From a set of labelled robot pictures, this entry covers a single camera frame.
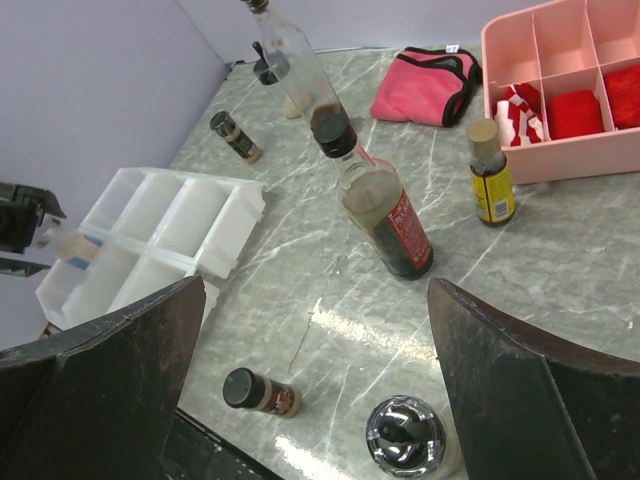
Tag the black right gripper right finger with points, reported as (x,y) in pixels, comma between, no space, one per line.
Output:
(528,404)

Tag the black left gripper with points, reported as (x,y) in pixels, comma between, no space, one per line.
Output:
(30,218)

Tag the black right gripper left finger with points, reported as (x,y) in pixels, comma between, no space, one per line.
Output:
(97,401)

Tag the spice jar red label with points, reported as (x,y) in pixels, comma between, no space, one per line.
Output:
(245,389)

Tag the spice jar black lid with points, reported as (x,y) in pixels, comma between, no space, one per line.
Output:
(227,128)

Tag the shaker jar chrome black lid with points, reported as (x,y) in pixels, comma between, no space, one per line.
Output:
(408,438)

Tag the white plastic divided tray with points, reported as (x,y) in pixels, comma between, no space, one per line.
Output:
(149,229)

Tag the yellow label sauce bottle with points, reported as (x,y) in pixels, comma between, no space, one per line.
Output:
(491,181)

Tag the dark soy sauce bottle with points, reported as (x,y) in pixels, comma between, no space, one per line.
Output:
(371,193)

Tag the red white striped cloth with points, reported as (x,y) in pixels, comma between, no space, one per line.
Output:
(518,116)

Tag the red cloth middle compartment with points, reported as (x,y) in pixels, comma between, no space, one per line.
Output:
(574,114)

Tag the red cloth compartment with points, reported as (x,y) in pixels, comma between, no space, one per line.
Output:
(622,87)
(574,114)

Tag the tall glass oil bottle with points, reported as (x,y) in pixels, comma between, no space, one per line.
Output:
(277,31)

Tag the pink plastic divided box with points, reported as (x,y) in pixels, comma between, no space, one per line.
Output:
(560,47)

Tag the pink cloth black trim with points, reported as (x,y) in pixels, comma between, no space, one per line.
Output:
(428,87)

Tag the red cloth right compartment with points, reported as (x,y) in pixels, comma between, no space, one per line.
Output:
(622,87)

